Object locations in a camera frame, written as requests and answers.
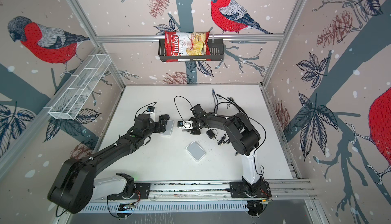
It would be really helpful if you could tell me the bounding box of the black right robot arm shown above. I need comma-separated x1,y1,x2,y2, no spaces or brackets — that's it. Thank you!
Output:
190,104,261,185

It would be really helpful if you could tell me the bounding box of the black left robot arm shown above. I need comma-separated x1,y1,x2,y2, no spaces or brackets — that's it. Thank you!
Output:
47,114,170,214

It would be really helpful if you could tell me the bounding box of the black power adapter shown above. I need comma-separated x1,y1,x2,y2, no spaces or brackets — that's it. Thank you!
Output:
206,129,216,139

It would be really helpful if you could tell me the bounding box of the red cassava chips bag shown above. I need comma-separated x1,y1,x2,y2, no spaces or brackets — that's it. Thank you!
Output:
165,31,210,63

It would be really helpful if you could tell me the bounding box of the black cable gold green plug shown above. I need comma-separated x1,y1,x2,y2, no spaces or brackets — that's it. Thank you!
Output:
227,97,250,156

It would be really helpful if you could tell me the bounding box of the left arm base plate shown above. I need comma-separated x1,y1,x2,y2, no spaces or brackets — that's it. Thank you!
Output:
108,182,151,201

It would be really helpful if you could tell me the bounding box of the black wire wall basket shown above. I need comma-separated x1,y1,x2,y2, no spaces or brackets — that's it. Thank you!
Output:
158,39,225,63

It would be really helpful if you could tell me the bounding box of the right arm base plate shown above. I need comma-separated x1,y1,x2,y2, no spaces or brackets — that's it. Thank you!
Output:
226,181,272,199

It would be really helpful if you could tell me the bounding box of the white mesh wall shelf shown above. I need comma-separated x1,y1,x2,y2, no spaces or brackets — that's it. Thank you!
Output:
45,54,112,120

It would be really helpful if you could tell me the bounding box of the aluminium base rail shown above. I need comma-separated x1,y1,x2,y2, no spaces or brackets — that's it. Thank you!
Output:
92,179,317,201

